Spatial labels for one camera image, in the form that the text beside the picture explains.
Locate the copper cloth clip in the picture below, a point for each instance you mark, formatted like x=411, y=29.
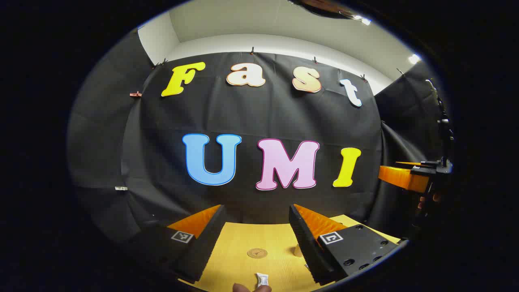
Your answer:
x=136, y=94

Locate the black backdrop cloth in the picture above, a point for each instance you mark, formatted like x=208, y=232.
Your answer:
x=259, y=117

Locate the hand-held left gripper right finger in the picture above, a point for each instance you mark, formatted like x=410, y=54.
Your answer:
x=302, y=239

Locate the round brown coaster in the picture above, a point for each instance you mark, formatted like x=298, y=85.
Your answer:
x=257, y=253

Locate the yellow wooden desktop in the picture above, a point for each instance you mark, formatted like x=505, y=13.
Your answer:
x=251, y=235

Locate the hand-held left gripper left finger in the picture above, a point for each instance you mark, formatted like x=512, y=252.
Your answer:
x=211, y=239

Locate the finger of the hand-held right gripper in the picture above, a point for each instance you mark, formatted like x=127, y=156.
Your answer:
x=401, y=178
x=409, y=164

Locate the white toothpaste tube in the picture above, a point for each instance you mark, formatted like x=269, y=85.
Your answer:
x=262, y=279

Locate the ceiling light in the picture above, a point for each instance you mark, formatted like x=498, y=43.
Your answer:
x=414, y=59

